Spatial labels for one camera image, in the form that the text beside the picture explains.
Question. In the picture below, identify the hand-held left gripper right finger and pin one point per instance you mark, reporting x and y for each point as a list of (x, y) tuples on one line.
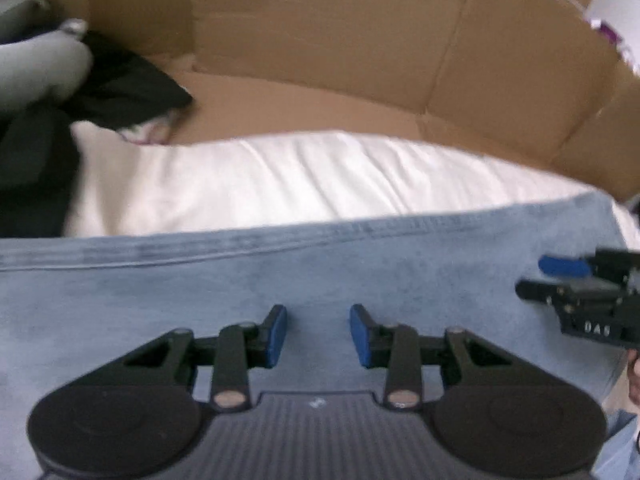
[(361, 340)]

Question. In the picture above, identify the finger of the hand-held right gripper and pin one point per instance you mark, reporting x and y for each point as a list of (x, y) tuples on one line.
[(560, 266), (540, 290)]

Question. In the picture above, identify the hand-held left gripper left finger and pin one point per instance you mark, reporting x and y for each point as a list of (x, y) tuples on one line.
[(275, 335)]

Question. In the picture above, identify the light blue jeans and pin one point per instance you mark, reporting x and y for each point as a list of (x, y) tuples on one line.
[(150, 300)]

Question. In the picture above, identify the person's right hand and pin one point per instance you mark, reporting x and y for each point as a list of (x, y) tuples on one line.
[(634, 375)]

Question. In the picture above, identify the white printed blanket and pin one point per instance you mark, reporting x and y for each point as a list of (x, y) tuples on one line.
[(300, 180)]

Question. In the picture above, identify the purple bag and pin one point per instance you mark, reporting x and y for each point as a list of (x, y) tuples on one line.
[(612, 35)]

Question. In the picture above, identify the black garment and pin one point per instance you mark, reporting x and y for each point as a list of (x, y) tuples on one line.
[(130, 90)]

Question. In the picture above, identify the brown cardboard sheet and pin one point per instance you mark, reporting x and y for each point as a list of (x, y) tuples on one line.
[(325, 35)]

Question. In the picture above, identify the grey neck pillow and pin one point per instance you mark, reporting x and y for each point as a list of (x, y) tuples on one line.
[(35, 70)]

